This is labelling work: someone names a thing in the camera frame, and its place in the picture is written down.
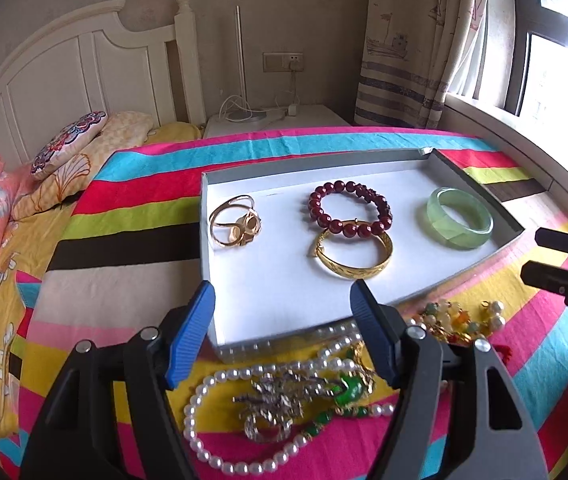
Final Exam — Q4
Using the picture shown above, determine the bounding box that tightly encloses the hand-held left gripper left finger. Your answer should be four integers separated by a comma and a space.
19, 280, 217, 480

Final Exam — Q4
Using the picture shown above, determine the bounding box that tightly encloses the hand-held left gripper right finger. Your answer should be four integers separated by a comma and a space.
350, 279, 549, 480

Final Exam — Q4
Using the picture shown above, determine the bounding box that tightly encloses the green jade gold pendant necklace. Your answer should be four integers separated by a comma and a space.
299, 342, 377, 441

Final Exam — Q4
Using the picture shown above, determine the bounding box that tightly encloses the multicolour bead charm bracelet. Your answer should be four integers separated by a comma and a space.
409, 300, 507, 346

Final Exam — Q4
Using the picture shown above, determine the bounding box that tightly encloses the white pearl necklace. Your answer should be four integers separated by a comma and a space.
183, 322, 399, 476

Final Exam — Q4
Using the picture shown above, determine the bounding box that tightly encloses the white cardboard box tray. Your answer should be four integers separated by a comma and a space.
199, 147, 525, 365

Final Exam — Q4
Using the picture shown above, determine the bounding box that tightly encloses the engraved gold bangle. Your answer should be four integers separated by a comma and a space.
312, 220, 393, 278

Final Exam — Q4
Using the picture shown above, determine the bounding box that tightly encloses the pale green jade bangle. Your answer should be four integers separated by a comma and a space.
426, 186, 494, 250

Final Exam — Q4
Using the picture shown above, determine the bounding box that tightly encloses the ornate open gold bangle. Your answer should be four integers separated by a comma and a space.
209, 194, 263, 248

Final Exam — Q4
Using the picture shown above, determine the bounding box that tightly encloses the colourful striped blanket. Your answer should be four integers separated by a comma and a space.
1, 127, 568, 480

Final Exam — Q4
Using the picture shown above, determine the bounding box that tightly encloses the dark framed window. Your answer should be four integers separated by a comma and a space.
444, 0, 568, 126

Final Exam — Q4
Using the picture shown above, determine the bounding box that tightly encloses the yellow patterned pillow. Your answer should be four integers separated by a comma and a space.
10, 111, 157, 221

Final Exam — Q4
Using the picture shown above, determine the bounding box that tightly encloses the white nightstand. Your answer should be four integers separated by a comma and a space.
203, 105, 352, 140

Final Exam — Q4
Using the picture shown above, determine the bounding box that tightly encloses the embroidered floral cushion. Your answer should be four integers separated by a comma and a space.
30, 111, 109, 182

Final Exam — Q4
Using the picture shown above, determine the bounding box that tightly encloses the cream boat print curtain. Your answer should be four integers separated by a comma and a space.
354, 0, 494, 129

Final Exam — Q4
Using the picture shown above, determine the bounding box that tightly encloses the slim white desk lamp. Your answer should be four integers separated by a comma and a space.
206, 5, 269, 128

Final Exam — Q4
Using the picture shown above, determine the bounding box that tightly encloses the white wooden headboard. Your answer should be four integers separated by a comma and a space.
0, 0, 207, 161

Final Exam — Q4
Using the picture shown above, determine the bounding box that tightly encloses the dark red bead bracelet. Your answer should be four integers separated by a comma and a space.
308, 182, 393, 239

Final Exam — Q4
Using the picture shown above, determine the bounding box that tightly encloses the white charging cable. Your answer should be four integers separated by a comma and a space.
219, 72, 297, 122

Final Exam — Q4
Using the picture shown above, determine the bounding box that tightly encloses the wall power socket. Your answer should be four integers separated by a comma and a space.
263, 51, 303, 72

